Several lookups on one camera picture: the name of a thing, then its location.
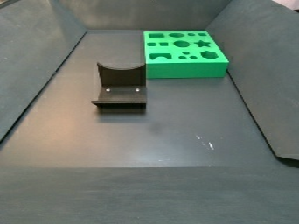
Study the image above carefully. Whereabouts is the green shape sorter block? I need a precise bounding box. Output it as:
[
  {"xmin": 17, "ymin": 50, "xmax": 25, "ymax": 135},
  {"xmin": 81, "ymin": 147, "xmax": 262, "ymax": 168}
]
[{"xmin": 145, "ymin": 31, "xmax": 230, "ymax": 79}]

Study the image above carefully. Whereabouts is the black curved holder stand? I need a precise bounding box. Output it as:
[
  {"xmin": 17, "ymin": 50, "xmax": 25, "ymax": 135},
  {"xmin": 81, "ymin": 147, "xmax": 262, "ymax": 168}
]
[{"xmin": 91, "ymin": 63, "xmax": 147, "ymax": 107}]

